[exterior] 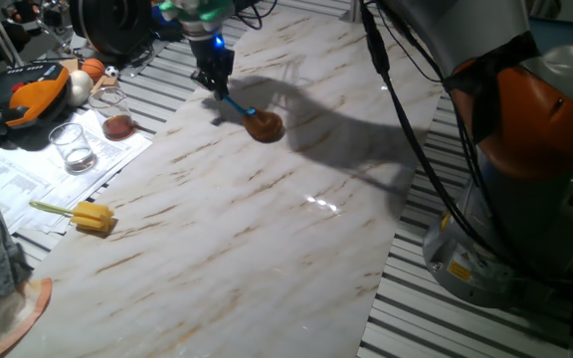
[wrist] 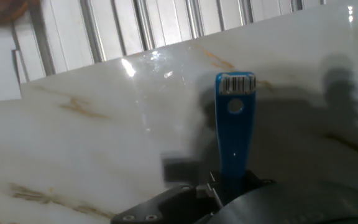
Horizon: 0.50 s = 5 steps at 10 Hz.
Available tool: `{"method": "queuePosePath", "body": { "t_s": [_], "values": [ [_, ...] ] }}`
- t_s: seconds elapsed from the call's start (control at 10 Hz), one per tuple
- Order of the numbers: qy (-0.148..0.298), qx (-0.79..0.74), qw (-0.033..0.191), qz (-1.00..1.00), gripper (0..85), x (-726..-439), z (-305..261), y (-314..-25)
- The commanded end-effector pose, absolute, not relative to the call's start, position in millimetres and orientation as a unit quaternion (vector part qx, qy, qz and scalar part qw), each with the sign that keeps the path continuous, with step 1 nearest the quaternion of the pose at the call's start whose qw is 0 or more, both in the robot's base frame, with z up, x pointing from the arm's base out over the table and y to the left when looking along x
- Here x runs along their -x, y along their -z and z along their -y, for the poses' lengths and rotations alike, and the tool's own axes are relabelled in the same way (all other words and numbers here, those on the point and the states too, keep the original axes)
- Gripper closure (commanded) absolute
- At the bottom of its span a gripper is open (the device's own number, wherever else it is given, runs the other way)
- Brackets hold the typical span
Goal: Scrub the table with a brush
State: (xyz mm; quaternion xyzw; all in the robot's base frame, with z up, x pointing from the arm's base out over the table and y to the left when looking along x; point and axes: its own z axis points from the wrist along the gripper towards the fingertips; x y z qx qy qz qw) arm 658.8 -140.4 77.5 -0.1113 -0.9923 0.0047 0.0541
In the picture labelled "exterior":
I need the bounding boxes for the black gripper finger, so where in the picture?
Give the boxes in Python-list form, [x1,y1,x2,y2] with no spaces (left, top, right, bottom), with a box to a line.
[218,73,236,101]
[190,69,221,95]

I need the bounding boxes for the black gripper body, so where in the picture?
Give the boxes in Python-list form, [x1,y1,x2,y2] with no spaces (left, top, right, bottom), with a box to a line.
[189,35,237,81]

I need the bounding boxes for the blue handled brown brush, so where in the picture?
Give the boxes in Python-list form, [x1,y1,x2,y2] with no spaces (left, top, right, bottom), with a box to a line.
[221,93,286,144]

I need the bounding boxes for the operator left hand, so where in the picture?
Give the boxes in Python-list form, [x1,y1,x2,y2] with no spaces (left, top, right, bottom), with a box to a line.
[2,0,44,26]

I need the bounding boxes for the blue cloth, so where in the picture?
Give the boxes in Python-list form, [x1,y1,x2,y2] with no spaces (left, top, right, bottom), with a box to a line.
[150,4,186,42]

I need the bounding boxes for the glass beaker brown liquid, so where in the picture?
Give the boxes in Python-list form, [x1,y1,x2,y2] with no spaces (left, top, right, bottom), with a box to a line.
[88,86,137,142]

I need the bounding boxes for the black round spool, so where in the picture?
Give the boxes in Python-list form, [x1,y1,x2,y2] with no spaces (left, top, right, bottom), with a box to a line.
[69,0,153,57]

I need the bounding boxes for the small orange basketball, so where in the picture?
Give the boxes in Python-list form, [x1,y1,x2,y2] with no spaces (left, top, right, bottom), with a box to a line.
[81,58,106,84]

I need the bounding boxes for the white ball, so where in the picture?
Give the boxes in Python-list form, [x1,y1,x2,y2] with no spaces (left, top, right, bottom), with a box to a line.
[65,69,95,108]

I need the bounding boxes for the empty clear glass cup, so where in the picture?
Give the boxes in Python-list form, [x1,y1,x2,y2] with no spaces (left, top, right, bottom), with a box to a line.
[48,122,97,175]

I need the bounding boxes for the orange black teach pendant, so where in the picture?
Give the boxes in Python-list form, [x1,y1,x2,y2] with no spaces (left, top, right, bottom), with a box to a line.
[0,62,72,138]

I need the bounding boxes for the marble pattern sheet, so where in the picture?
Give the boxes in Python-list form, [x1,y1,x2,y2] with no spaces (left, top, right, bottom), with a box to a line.
[5,7,455,358]

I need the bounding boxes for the printed paper sheets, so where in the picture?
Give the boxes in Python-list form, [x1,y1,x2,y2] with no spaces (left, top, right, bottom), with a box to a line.
[0,108,153,235]

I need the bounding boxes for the blue box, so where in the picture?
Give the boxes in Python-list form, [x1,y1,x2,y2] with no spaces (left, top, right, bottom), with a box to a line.
[528,17,573,56]

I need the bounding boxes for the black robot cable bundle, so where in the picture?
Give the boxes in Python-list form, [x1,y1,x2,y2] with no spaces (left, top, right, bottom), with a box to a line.
[234,0,516,260]

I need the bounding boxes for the yellow sponge brush green handle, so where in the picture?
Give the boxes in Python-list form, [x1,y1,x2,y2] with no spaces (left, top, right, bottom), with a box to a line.
[29,200,116,234]

